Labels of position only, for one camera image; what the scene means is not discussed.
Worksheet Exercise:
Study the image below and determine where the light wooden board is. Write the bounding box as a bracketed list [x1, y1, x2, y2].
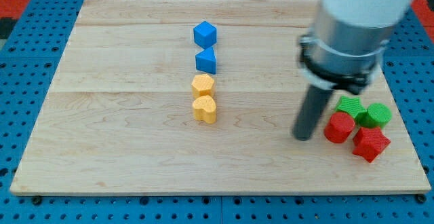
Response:
[10, 0, 431, 196]

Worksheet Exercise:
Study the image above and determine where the green star block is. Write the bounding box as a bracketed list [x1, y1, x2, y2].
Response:
[334, 96, 367, 124]

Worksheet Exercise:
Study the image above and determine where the blue cube block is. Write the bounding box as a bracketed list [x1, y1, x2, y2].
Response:
[193, 21, 217, 49]

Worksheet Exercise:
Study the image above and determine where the green cylinder block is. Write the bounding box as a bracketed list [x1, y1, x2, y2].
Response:
[359, 103, 393, 128]

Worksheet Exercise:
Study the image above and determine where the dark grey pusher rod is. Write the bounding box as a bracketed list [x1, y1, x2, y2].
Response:
[292, 85, 334, 141]

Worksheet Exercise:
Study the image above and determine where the yellow heart block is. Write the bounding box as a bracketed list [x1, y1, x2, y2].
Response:
[192, 95, 216, 124]

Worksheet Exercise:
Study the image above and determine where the red cylinder block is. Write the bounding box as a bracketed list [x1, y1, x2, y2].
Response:
[323, 111, 355, 143]

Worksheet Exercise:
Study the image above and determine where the red star block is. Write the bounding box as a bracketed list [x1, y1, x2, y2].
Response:
[352, 127, 391, 163]

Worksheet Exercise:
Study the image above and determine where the blue triangle block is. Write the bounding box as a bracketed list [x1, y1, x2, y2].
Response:
[195, 47, 216, 75]

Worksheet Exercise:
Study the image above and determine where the yellow hexagon block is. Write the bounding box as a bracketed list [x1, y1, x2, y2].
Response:
[191, 74, 216, 98]

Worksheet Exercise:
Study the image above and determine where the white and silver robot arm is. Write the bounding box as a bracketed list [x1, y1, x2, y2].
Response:
[299, 0, 412, 94]

